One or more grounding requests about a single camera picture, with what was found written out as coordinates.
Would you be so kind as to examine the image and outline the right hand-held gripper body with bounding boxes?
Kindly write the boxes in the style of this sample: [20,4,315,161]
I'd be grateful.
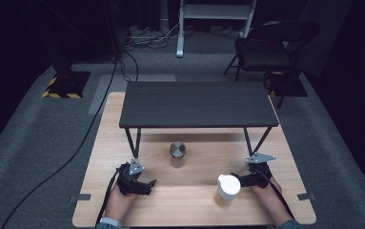
[239,152,277,189]

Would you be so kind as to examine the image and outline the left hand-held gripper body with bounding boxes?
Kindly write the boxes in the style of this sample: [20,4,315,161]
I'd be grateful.
[115,157,152,197]

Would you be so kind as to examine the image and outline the glass spice jar white lid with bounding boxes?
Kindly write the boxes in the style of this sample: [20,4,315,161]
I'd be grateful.
[213,174,242,206]

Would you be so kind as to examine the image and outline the glass spice jar metal lid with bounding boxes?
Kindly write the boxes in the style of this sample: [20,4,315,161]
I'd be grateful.
[169,141,187,169]

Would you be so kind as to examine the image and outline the black shelf with metal legs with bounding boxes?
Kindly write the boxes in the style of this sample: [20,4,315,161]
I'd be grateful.
[118,80,280,159]

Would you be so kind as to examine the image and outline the person's left hand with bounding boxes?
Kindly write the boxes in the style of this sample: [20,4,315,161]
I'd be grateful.
[104,183,138,222]

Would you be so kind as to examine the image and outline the person's right hand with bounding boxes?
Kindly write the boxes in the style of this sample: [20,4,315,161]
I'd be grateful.
[250,177,294,224]

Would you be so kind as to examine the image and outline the grey tape strip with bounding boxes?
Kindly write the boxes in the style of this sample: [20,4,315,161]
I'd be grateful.
[69,193,92,203]
[296,192,316,201]

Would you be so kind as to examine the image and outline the grey floor tape patch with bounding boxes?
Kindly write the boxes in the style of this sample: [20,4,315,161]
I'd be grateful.
[88,73,177,115]

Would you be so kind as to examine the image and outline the black stand base striped edge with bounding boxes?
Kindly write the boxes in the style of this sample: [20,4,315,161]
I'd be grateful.
[41,71,91,99]

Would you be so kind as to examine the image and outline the black folding chair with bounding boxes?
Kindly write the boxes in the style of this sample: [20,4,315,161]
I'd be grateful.
[222,20,321,109]

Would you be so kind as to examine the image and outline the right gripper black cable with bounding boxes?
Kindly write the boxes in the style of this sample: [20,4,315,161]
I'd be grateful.
[252,167,296,221]

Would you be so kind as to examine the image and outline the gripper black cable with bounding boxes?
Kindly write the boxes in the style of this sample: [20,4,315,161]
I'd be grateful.
[94,164,131,227]
[252,167,296,221]

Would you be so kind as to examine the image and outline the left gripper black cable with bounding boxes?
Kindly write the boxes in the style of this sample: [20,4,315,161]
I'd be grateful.
[94,164,131,227]

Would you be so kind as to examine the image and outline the long black floor cable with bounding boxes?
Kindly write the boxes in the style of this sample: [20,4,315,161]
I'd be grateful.
[0,58,119,229]

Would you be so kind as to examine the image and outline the short black floor cable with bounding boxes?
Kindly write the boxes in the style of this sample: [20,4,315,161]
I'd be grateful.
[118,50,140,82]

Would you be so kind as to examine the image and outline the tangle of floor cables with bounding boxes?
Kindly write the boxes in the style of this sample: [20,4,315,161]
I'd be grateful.
[123,22,184,51]

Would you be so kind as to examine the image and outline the white desk frame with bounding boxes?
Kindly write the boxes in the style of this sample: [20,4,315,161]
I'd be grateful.
[175,0,257,58]

